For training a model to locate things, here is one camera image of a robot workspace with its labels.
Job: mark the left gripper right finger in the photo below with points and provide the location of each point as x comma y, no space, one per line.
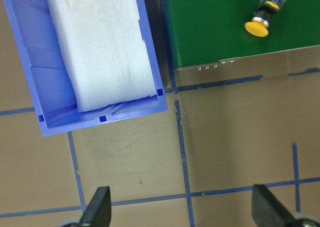
267,210

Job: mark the blue bin left side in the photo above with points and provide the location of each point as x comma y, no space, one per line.
50,87

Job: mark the green conveyor belt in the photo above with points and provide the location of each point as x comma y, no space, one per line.
200,32

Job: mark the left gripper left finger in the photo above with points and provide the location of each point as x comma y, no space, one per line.
99,211

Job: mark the white foam pad left bin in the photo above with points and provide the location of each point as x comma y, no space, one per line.
103,51

